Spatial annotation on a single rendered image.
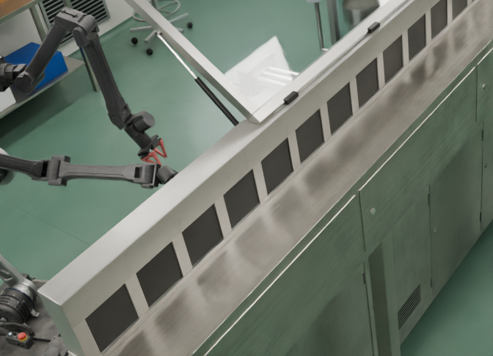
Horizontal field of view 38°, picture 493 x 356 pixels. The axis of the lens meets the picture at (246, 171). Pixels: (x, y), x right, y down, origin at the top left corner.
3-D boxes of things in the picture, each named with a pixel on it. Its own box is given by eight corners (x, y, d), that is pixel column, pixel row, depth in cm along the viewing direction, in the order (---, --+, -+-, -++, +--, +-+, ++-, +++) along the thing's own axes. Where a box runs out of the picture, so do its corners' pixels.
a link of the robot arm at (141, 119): (119, 107, 283) (110, 120, 276) (138, 95, 276) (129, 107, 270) (139, 129, 287) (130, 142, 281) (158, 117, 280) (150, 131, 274)
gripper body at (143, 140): (160, 136, 287) (147, 123, 284) (150, 152, 280) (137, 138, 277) (149, 142, 291) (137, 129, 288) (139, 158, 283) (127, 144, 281)
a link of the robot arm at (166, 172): (152, 174, 248) (162, 161, 248) (159, 178, 254) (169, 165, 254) (165, 186, 245) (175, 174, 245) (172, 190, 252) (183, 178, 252)
